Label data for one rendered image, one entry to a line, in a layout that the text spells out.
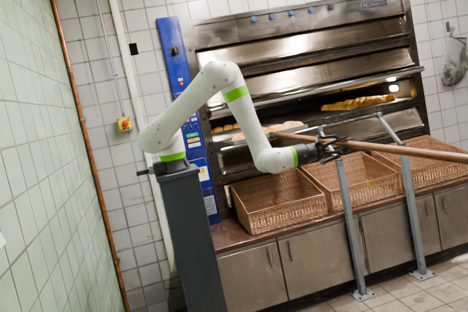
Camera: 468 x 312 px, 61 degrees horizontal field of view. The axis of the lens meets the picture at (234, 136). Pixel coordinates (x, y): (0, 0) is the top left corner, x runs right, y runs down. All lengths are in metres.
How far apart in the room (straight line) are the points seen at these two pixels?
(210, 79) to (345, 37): 2.00
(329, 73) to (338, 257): 1.42
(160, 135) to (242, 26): 1.63
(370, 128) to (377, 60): 0.56
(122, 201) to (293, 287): 1.34
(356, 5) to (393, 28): 0.37
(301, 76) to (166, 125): 1.74
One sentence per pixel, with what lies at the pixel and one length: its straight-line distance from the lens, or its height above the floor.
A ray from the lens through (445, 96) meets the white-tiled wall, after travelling 3.95.
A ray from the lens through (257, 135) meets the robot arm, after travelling 1.79.
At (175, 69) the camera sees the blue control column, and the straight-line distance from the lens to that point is 2.99.
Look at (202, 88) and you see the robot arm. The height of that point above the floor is 1.56.
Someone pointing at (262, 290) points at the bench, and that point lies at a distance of 2.80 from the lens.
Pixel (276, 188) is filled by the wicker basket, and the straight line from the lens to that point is 3.15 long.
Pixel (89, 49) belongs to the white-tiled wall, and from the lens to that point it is 3.04.
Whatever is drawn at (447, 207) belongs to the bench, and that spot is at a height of 0.40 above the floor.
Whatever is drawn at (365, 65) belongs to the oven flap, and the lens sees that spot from 3.51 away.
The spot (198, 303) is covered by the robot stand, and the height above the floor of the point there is 0.56.
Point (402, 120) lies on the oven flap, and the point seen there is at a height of 1.01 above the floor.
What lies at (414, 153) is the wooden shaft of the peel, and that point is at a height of 1.19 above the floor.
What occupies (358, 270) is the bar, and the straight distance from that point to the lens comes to 2.97.
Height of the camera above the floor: 1.50
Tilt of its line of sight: 6 degrees down
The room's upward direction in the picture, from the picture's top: 12 degrees counter-clockwise
